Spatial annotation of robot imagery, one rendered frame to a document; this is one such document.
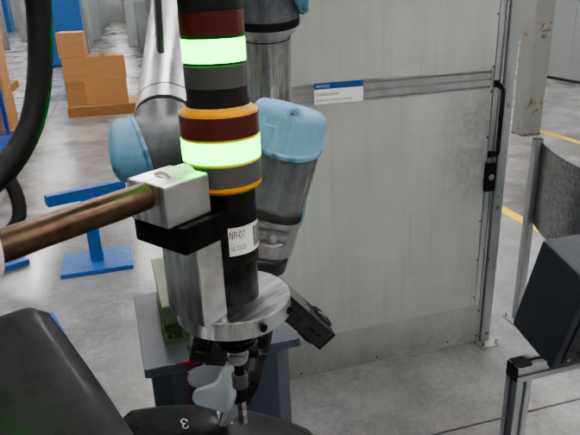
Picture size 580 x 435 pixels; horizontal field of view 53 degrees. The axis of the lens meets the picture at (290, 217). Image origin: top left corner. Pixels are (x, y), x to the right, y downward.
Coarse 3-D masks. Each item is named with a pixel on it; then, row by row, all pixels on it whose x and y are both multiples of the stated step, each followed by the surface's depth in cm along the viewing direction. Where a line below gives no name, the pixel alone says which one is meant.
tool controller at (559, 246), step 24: (552, 240) 93; (576, 240) 93; (552, 264) 92; (576, 264) 88; (528, 288) 98; (552, 288) 92; (576, 288) 87; (528, 312) 99; (552, 312) 93; (576, 312) 88; (528, 336) 100; (552, 336) 94; (576, 336) 91; (552, 360) 95; (576, 360) 96
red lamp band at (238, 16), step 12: (180, 12) 29; (192, 12) 28; (204, 12) 28; (216, 12) 28; (228, 12) 29; (240, 12) 29; (180, 24) 29; (192, 24) 29; (204, 24) 28; (216, 24) 29; (228, 24) 29; (240, 24) 29; (192, 36) 29; (204, 36) 29
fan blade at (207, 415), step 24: (144, 408) 66; (168, 408) 67; (192, 408) 68; (144, 432) 62; (168, 432) 63; (192, 432) 64; (216, 432) 64; (240, 432) 65; (264, 432) 66; (288, 432) 68
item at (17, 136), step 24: (48, 0) 23; (48, 24) 23; (48, 48) 23; (48, 72) 23; (24, 96) 23; (48, 96) 24; (24, 120) 23; (24, 144) 23; (0, 168) 23; (0, 264) 22
